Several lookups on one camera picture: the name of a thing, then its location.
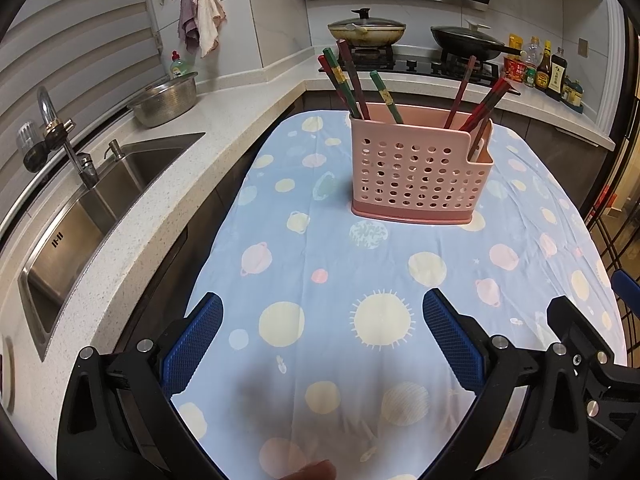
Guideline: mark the beige wok with glass lid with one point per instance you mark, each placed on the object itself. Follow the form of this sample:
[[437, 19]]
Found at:
[[367, 30]]

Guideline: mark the chrome faucet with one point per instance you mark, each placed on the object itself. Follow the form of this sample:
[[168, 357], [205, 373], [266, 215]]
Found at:
[[75, 152]]

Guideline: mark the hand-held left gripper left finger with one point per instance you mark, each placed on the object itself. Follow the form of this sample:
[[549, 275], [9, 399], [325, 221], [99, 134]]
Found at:
[[192, 345]]

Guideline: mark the dark soy sauce bottle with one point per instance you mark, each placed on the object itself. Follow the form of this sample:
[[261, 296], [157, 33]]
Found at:
[[556, 77]]

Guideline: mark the sink soap dispenser pump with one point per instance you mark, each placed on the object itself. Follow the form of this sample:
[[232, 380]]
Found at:
[[113, 150]]

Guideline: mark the blue planet print tablecloth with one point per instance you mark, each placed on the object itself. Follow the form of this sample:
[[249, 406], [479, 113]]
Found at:
[[350, 270]]

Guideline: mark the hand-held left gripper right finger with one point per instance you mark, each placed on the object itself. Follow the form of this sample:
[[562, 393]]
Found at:
[[452, 340]]

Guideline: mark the red chopstick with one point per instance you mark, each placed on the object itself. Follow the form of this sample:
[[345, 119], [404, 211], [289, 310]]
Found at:
[[331, 76], [487, 102]]

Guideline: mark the black frying pan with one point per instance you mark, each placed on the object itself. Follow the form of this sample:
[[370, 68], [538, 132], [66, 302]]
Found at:
[[465, 40]]

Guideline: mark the green dish soap bottle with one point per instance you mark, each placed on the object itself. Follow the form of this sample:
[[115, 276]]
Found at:
[[179, 67]]

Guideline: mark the small seasoning jar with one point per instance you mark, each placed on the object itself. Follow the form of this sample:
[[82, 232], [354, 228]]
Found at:
[[530, 77]]

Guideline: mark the pink perforated utensil holder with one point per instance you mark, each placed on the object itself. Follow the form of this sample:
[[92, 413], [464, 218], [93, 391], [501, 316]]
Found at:
[[415, 175]]

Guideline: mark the steel colander bowl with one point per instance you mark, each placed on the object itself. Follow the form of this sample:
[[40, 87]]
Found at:
[[165, 102]]

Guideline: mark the green chopstick with gold band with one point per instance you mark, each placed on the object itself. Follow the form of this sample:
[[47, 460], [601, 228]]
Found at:
[[336, 67], [385, 96]]

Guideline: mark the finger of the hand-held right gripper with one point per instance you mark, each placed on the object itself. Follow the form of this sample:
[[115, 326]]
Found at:
[[585, 325], [629, 287]]

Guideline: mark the purple hanging towel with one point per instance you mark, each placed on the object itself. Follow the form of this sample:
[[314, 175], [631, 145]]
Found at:
[[187, 15]]

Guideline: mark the person's left hand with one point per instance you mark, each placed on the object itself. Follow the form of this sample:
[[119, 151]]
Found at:
[[307, 472]]

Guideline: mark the red seasoning cup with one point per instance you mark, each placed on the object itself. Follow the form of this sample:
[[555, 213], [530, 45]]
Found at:
[[514, 69]]

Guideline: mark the stainless steel sink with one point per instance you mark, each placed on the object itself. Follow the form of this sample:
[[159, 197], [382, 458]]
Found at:
[[65, 240]]

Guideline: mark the clear cooking oil bottle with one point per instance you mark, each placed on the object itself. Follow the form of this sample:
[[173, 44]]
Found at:
[[532, 52]]

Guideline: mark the dark brown chopstick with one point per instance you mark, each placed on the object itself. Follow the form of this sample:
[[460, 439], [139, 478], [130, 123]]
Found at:
[[492, 110], [351, 72]]

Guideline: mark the yellow seasoning bottle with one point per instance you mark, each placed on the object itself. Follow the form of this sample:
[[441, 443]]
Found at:
[[515, 45]]

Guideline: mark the wall outlet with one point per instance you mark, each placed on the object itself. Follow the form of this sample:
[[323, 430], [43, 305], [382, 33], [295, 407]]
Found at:
[[583, 47]]

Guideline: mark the cream hanging towel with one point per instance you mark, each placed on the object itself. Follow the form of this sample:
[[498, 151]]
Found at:
[[207, 15]]

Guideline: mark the grey striped window blind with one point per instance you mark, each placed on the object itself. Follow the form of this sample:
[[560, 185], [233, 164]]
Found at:
[[75, 60]]

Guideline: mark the brown sauce bottle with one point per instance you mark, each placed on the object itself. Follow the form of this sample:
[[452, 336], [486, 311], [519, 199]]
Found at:
[[543, 72]]

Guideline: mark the reddish brown chopstick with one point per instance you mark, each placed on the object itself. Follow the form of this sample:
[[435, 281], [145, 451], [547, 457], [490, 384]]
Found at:
[[462, 85]]

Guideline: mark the black gas stove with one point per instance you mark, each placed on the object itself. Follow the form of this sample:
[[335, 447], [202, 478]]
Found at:
[[425, 67]]

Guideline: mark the black faucet filter attachment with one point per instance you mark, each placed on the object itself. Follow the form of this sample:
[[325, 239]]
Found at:
[[37, 150]]

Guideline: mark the small teal bottle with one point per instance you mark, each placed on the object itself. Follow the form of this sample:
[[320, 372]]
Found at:
[[573, 96]]

